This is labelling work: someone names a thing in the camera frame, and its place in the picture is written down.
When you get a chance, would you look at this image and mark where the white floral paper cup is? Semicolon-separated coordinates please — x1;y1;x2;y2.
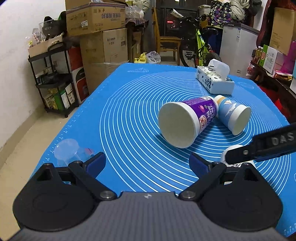
220;145;255;168

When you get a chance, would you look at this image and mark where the light blue paper cup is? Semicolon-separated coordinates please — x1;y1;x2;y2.
214;95;251;136

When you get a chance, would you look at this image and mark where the clear plastic cup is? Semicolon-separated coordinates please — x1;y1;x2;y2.
54;138;95;167

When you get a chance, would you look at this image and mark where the purple paper cup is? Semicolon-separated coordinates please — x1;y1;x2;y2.
158;96;218;149

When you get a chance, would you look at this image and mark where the dark wooden side table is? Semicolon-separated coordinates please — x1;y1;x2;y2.
250;61;295;123

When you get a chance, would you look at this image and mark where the white tissue box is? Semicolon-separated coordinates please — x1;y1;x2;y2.
196;59;235;95

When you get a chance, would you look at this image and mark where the green white product box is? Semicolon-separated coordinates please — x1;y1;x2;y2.
259;45;278;74

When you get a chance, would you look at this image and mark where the tall cardboard box right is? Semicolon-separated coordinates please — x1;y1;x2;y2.
269;8;295;55

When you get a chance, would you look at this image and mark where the blue silicone baking mat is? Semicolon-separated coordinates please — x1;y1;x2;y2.
30;62;296;238

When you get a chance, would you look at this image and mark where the white chest freezer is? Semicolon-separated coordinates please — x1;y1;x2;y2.
219;23;259;78

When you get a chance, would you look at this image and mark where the green black bicycle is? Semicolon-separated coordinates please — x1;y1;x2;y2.
170;9;221;68

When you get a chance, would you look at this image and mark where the black metal shelf rack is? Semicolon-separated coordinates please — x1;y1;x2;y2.
28;42;79;118

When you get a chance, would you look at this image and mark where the wooden chair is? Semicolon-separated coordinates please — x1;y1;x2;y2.
152;8;181;66

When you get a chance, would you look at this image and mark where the yellow toy vehicle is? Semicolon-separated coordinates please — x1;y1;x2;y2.
133;53;147;64

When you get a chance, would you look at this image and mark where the middle cardboard box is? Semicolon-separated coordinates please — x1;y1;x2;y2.
80;28;128;66

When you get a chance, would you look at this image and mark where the open top cardboard box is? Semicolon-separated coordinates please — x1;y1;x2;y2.
65;1;126;36

